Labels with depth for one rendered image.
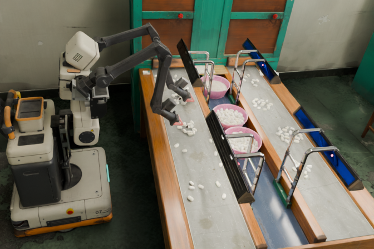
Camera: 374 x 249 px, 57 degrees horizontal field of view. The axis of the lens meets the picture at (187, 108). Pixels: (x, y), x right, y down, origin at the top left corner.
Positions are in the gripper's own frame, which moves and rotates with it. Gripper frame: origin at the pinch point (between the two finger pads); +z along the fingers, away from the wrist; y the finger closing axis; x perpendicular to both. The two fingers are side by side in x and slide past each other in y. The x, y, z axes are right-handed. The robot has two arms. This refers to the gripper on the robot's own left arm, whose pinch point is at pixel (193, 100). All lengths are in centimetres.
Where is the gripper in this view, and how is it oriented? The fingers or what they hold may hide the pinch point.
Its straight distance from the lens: 267.5
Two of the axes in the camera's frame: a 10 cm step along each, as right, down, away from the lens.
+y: -2.0, -5.8, 7.9
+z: 7.0, 4.8, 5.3
